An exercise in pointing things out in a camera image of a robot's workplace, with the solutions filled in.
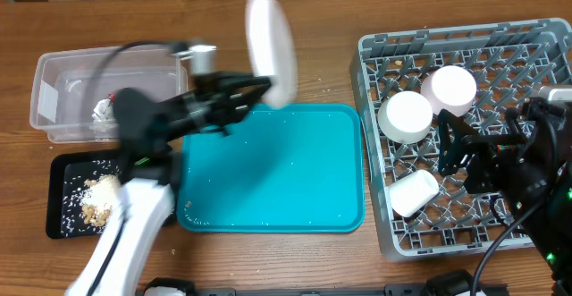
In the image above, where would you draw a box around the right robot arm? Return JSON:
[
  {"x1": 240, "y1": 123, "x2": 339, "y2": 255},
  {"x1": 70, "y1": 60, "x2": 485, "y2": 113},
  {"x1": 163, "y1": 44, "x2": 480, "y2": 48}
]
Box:
[{"x1": 438, "y1": 85, "x2": 571, "y2": 295}]

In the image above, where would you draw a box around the pink plate with peanut shells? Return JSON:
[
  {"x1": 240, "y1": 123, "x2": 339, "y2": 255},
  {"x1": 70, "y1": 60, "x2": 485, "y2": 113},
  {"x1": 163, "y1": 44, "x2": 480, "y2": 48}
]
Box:
[{"x1": 245, "y1": 0, "x2": 299, "y2": 110}]

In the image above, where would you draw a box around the grey dishwasher rack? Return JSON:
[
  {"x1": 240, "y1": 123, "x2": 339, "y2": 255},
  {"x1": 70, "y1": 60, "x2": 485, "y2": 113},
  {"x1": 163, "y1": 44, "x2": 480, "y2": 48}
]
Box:
[{"x1": 350, "y1": 18, "x2": 571, "y2": 261}]

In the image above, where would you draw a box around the white bowl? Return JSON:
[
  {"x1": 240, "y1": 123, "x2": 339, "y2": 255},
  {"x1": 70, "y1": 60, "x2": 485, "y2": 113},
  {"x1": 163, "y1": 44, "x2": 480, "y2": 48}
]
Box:
[{"x1": 377, "y1": 91, "x2": 433, "y2": 144}]

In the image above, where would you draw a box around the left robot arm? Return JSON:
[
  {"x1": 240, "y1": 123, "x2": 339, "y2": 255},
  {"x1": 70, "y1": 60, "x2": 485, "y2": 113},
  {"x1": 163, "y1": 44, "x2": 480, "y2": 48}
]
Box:
[{"x1": 66, "y1": 72, "x2": 282, "y2": 295}]

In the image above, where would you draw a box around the clear plastic bin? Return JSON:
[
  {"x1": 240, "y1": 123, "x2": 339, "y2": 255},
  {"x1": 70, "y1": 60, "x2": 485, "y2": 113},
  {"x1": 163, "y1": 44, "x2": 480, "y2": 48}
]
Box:
[{"x1": 29, "y1": 46, "x2": 188, "y2": 144}]

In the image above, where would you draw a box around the rice and peanut shell pile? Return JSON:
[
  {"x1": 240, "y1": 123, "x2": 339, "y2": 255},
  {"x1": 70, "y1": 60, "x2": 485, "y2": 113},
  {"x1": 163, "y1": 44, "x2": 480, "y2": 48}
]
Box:
[{"x1": 80, "y1": 174, "x2": 121, "y2": 227}]

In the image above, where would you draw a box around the white cup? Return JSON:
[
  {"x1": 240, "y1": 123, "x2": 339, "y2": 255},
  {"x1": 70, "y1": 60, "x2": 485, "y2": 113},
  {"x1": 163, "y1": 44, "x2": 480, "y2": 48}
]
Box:
[{"x1": 388, "y1": 170, "x2": 439, "y2": 217}]

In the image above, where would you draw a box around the pink bowl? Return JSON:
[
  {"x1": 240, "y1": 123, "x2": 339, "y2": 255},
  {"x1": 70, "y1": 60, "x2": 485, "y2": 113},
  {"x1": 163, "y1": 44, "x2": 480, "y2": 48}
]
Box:
[{"x1": 421, "y1": 65, "x2": 476, "y2": 116}]

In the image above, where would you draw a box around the black rectangular tray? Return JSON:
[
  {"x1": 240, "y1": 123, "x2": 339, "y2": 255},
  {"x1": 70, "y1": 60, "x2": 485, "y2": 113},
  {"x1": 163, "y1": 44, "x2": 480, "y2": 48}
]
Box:
[{"x1": 46, "y1": 149, "x2": 173, "y2": 240}]

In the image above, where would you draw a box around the teal serving tray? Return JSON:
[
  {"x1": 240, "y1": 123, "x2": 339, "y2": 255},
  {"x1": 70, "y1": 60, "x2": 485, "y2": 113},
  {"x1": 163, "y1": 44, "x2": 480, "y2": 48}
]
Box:
[{"x1": 176, "y1": 104, "x2": 365, "y2": 233}]

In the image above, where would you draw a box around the white tissue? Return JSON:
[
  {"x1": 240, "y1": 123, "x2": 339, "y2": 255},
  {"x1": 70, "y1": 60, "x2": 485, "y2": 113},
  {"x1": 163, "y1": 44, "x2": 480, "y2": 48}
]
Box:
[{"x1": 92, "y1": 99, "x2": 114, "y2": 123}]

